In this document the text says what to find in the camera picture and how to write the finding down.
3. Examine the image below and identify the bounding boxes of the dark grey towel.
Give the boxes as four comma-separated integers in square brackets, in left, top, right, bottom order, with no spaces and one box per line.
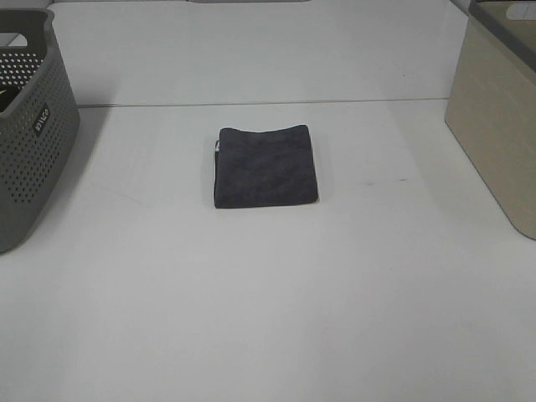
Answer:
[214,125,319,209]

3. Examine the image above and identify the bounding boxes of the grey perforated plastic basket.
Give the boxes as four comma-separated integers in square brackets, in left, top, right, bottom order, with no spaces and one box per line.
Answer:
[1,8,80,252]

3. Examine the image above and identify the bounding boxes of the beige storage box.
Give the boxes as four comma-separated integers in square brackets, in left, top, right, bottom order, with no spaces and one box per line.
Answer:
[445,1,535,239]

